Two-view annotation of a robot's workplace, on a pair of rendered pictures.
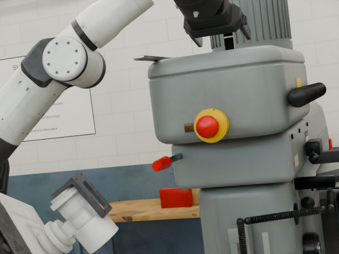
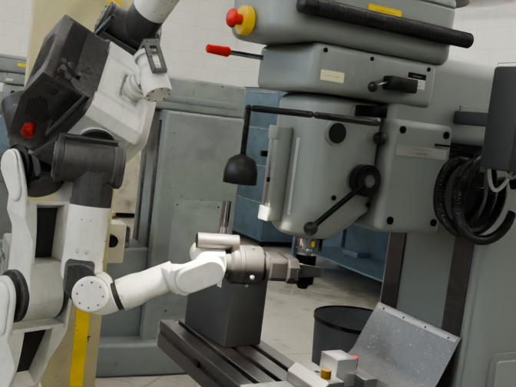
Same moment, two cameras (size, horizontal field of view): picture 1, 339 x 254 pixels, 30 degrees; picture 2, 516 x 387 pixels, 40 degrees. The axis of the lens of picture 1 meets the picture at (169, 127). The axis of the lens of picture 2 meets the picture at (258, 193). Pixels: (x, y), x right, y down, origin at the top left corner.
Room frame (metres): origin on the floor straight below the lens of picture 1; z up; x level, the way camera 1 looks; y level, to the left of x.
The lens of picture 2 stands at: (0.03, -1.15, 1.55)
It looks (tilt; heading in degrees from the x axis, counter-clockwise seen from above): 6 degrees down; 42
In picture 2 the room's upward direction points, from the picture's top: 7 degrees clockwise
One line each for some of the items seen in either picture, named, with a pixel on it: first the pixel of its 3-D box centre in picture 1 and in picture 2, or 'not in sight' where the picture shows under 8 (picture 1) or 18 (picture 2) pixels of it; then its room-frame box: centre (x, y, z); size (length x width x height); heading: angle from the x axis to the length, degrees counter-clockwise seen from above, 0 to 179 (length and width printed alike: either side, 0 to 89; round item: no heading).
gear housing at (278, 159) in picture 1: (246, 150); (345, 76); (1.38, -0.16, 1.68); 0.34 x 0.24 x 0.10; 162
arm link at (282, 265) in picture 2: not in sight; (266, 267); (1.26, -0.10, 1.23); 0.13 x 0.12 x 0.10; 57
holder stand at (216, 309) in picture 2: not in sight; (225, 299); (1.48, 0.23, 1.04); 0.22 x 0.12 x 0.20; 79
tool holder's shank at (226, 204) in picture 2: not in sight; (225, 219); (1.49, 0.28, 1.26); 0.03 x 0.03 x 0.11
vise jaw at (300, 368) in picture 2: not in sight; (314, 380); (1.23, -0.30, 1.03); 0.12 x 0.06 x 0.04; 73
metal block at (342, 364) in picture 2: not in sight; (337, 368); (1.28, -0.31, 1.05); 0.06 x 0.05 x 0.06; 73
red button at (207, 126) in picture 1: (208, 126); (235, 18); (1.10, -0.07, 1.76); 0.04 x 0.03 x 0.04; 72
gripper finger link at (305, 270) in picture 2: not in sight; (308, 271); (1.32, -0.17, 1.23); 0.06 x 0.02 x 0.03; 147
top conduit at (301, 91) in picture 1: (308, 93); (389, 23); (1.32, -0.30, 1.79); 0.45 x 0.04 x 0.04; 162
